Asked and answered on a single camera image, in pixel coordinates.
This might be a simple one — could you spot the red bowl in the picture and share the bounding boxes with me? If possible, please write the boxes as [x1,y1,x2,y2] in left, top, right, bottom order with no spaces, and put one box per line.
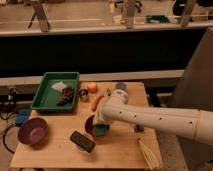
[84,114,111,139]

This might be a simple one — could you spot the teal sponge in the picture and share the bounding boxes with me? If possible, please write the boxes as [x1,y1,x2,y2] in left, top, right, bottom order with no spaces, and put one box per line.
[95,125,108,137]

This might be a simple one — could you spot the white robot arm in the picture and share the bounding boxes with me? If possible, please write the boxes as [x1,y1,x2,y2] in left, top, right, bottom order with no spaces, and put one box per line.
[93,89,213,146]

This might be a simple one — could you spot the purple bowl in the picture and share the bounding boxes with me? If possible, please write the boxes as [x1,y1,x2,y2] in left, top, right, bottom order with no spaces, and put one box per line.
[18,118,48,145]

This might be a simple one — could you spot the orange block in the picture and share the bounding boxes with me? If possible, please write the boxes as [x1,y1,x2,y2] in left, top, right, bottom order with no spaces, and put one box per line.
[87,82,97,93]

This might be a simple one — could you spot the orange carrot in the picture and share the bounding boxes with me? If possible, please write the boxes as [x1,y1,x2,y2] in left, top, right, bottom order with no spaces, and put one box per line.
[91,94,104,112]

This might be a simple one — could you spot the small metal cup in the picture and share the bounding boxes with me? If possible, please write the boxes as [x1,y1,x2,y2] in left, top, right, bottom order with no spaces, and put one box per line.
[78,89,89,102]

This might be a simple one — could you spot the brown grapes bunch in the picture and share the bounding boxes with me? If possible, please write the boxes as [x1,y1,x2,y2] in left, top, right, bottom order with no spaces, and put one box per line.
[57,86,74,106]

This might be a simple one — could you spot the white cloth piece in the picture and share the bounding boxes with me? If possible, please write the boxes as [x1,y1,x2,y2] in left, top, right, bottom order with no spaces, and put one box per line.
[52,82,66,92]

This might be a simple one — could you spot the green plastic tray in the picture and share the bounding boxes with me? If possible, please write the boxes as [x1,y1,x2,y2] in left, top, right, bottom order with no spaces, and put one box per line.
[31,72,80,113]

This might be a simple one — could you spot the black rectangular block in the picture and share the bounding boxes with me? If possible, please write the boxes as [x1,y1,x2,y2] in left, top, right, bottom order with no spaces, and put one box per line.
[69,130,97,154]

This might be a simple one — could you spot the blue box device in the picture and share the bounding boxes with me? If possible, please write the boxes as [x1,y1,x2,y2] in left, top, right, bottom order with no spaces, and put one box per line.
[15,108,31,126]

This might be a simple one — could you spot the yellow whisk brush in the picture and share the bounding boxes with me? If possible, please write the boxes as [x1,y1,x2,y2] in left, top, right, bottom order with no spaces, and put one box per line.
[137,138,160,169]

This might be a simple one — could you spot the black cables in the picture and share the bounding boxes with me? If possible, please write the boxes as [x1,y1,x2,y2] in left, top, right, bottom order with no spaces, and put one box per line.
[0,99,19,154]

